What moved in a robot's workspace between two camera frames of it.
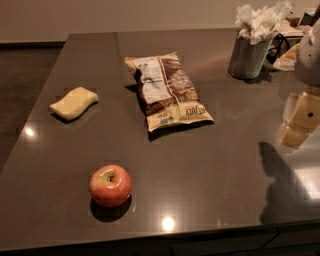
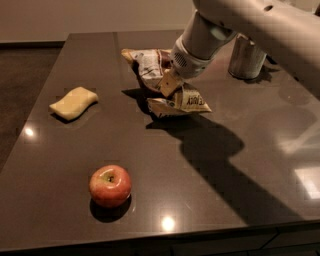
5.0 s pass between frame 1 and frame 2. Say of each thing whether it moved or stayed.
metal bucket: stayed
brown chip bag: moved
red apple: stayed
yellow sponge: stayed
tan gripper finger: moved
